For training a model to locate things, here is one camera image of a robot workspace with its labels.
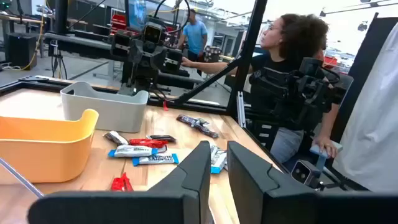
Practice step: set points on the black workbench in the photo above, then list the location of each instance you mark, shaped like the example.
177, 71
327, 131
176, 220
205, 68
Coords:
77, 45

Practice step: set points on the black speaker box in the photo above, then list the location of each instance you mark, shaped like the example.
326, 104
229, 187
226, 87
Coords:
21, 49

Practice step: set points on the blue white Hershey's candy bar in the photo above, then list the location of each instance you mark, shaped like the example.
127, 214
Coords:
133, 151
155, 159
217, 157

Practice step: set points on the dark brown Hershey's candy bar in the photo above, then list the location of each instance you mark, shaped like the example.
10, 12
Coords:
161, 137
207, 131
115, 137
186, 119

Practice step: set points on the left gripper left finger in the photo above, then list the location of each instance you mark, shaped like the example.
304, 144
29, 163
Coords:
186, 199

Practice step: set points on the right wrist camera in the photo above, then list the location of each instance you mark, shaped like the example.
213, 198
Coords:
153, 32

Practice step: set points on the yellow plastic basket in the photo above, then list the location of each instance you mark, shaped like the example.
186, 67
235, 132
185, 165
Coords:
46, 155

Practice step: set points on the small red tag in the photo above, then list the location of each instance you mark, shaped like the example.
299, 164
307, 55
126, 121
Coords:
165, 105

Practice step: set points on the white cloth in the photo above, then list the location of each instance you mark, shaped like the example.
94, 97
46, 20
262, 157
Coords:
373, 118

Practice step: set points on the silver metal bracket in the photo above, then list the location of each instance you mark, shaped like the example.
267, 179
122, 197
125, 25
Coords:
241, 109

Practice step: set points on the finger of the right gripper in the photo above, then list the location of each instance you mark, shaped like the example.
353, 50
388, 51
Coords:
136, 51
158, 59

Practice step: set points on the flat black remote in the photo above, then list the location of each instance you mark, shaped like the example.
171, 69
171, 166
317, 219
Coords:
32, 78

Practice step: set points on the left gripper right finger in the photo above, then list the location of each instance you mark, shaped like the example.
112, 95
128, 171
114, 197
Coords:
264, 199

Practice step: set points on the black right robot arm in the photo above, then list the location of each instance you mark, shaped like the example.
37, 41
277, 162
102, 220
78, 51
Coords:
136, 80

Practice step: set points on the small grey camera box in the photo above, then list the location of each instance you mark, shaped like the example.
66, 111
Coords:
303, 172

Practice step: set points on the person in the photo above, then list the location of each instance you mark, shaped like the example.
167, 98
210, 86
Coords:
295, 40
195, 35

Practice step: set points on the red KitKat candy bar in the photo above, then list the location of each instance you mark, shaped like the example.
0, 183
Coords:
148, 143
122, 184

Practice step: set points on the grey plastic basket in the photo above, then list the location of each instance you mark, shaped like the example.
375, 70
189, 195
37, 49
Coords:
115, 115

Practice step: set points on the black panel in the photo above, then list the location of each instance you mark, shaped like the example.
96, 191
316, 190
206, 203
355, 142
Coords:
362, 68

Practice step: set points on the red storage bins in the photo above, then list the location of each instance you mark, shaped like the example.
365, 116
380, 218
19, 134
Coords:
118, 23

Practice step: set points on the light blue camera mount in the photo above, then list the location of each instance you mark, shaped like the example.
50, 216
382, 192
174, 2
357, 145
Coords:
321, 161

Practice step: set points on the blue lit monitor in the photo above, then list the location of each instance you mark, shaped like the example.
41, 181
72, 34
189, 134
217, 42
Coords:
136, 14

